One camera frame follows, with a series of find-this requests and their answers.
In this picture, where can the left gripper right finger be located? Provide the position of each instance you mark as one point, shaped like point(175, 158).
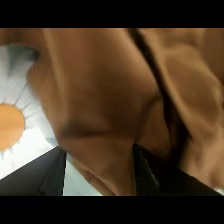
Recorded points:
point(160, 181)

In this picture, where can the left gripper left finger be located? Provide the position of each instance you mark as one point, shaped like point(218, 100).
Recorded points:
point(36, 176)

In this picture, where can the brown shirt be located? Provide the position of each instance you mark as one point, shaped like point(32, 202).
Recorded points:
point(110, 93)

